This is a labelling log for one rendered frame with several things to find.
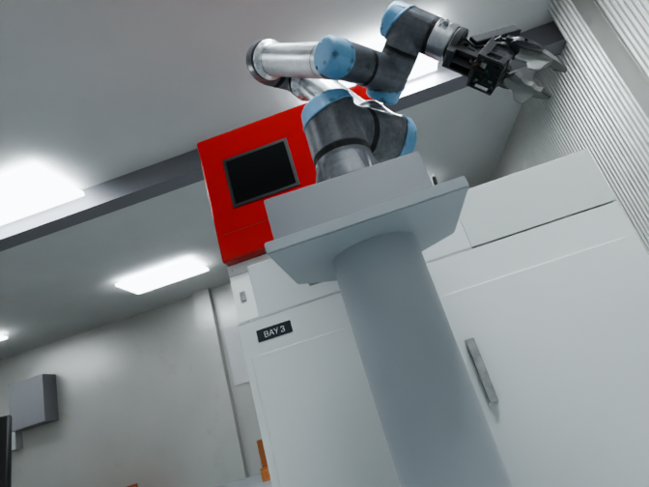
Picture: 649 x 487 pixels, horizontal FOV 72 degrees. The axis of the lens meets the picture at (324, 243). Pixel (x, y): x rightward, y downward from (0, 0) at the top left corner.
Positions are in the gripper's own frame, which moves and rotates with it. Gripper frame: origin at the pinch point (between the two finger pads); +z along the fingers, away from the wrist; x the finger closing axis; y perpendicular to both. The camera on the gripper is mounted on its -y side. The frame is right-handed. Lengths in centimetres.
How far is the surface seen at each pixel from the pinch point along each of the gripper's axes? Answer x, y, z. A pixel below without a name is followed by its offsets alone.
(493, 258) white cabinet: -36.4, 15.7, 8.8
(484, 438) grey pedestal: -17, 61, 18
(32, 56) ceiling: -138, -30, -291
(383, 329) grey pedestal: -13, 57, -2
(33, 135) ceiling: -212, -13, -323
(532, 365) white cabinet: -41, 33, 27
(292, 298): -50, 46, -28
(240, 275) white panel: -112, 26, -68
